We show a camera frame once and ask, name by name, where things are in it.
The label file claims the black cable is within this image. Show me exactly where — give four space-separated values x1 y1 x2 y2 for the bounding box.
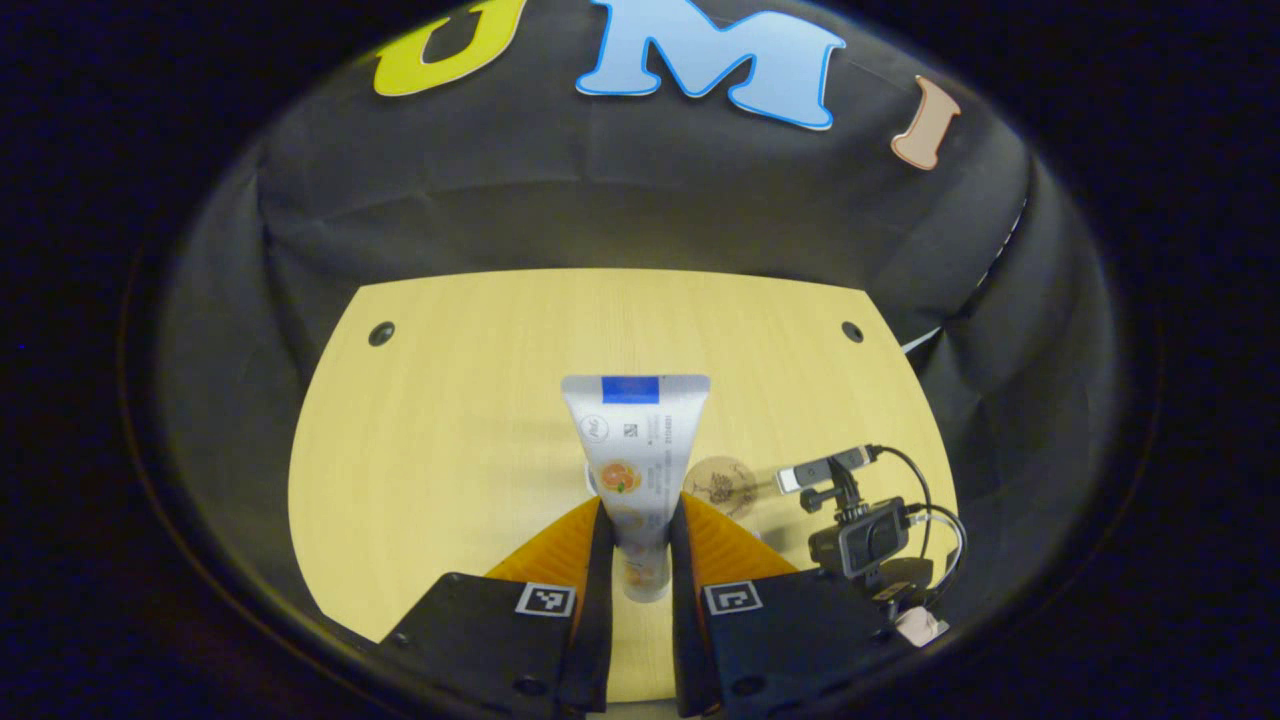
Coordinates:
868 445 936 561
905 505 969 606

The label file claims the black camera stand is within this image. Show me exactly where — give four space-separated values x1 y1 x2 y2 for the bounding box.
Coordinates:
868 555 936 611

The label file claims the black backdrop cloth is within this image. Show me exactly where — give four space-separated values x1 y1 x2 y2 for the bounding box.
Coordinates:
150 0 1131 651

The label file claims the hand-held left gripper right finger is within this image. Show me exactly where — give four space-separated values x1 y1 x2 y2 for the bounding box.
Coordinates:
668 492 896 719

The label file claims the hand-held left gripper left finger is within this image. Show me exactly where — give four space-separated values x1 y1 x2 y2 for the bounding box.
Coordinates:
380 497 614 713

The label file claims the grey webcam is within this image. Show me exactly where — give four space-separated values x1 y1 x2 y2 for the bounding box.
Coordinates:
778 445 873 496

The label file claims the black action camera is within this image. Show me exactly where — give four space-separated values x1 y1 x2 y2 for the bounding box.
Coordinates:
808 497 911 581

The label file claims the white toothpaste tube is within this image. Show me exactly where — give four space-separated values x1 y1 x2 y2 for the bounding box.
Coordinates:
561 374 712 604

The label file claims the white plug adapter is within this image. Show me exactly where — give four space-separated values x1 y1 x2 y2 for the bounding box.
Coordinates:
893 607 947 648

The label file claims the round cork coaster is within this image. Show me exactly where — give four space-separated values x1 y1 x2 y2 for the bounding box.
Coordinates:
685 455 762 521

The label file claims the wooden desktop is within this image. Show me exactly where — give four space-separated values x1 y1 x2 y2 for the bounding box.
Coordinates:
288 268 959 703

